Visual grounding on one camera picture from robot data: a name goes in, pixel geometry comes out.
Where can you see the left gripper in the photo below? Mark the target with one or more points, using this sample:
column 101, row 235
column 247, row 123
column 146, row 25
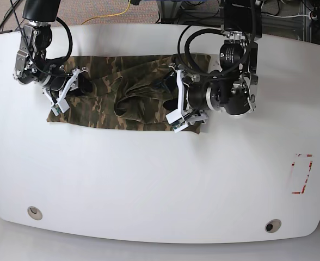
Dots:
column 190, row 93

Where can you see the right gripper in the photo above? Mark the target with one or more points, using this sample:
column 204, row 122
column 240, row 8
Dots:
column 74, row 83

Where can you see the camouflage t-shirt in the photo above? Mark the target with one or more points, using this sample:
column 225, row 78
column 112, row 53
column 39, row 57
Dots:
column 123, row 96

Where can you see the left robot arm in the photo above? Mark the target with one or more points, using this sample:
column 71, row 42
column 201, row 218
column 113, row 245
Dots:
column 232, row 87

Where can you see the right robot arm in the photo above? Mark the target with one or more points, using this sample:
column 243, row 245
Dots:
column 31, row 62

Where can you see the grey metal stand base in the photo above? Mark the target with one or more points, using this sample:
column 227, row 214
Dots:
column 173, row 12

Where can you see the red tape marking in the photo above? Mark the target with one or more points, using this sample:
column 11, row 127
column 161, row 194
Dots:
column 300, row 172

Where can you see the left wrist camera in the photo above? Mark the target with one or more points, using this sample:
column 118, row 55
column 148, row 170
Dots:
column 176, row 120

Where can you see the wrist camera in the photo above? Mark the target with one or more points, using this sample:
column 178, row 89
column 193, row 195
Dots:
column 60, row 107
column 176, row 120

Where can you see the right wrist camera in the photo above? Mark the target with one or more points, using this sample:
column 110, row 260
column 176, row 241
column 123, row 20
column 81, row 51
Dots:
column 60, row 107

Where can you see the left table cable grommet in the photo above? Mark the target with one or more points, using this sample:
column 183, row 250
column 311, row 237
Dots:
column 34, row 213

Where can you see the table cable grommet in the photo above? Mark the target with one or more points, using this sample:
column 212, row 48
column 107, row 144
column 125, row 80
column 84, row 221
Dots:
column 34, row 213
column 273, row 226

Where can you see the right table cable grommet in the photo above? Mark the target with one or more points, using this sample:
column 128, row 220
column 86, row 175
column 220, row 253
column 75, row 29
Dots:
column 273, row 226

